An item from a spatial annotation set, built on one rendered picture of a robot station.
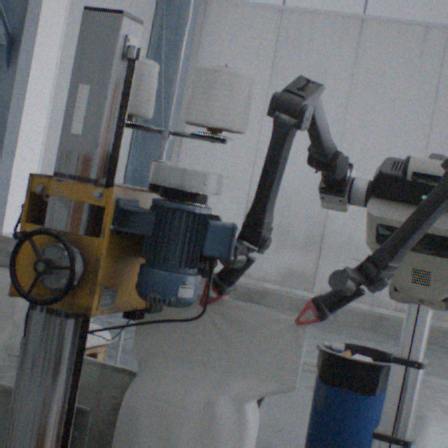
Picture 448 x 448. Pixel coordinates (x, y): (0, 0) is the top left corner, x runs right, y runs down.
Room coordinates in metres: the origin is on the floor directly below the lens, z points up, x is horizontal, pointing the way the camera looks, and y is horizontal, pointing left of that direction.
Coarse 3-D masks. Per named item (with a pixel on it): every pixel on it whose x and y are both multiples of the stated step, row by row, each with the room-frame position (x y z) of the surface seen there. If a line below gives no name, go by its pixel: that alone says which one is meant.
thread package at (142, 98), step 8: (136, 64) 2.37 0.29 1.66; (144, 64) 2.37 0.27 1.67; (152, 64) 2.39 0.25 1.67; (136, 72) 2.36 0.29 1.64; (144, 72) 2.37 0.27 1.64; (152, 72) 2.39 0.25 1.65; (136, 80) 2.36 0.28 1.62; (144, 80) 2.38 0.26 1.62; (152, 80) 2.40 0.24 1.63; (136, 88) 2.36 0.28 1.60; (144, 88) 2.38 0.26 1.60; (152, 88) 2.40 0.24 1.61; (136, 96) 2.36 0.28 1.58; (144, 96) 2.38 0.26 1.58; (152, 96) 2.40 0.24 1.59; (136, 104) 2.36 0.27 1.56; (144, 104) 2.38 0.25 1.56; (152, 104) 2.41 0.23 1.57; (128, 112) 2.36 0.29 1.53; (136, 112) 2.37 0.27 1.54; (144, 112) 2.38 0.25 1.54; (152, 112) 2.42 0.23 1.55
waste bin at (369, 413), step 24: (336, 360) 4.47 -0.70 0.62; (360, 360) 4.40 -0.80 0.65; (384, 360) 4.80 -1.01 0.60; (336, 384) 4.46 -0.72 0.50; (360, 384) 4.41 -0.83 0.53; (384, 384) 4.44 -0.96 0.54; (312, 408) 4.61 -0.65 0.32; (336, 408) 4.46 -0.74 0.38; (360, 408) 4.43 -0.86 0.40; (312, 432) 4.56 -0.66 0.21; (336, 432) 4.45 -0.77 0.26; (360, 432) 4.44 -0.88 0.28
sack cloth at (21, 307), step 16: (0, 272) 2.74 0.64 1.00; (0, 288) 2.72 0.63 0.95; (0, 304) 2.70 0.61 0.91; (16, 304) 2.69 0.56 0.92; (0, 320) 2.68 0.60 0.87; (16, 320) 2.65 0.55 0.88; (0, 336) 2.65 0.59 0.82; (16, 336) 2.63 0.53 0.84; (0, 352) 2.62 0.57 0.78; (16, 352) 2.62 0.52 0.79; (0, 368) 2.62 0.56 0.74
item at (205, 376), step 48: (144, 336) 2.56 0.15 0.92; (192, 336) 2.51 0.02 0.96; (240, 336) 2.46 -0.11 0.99; (288, 336) 2.42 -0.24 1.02; (144, 384) 2.49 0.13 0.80; (192, 384) 2.46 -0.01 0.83; (240, 384) 2.44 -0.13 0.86; (288, 384) 2.41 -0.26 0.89; (144, 432) 2.47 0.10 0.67; (192, 432) 2.42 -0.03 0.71; (240, 432) 2.40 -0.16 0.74
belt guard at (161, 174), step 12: (156, 168) 2.15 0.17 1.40; (168, 168) 2.12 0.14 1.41; (180, 168) 2.11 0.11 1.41; (156, 180) 2.14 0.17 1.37; (168, 180) 2.12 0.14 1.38; (180, 180) 2.11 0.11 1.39; (192, 180) 2.11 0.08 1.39; (204, 180) 2.12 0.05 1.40; (216, 180) 2.15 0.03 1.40; (204, 192) 2.13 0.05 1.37; (216, 192) 2.15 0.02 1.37
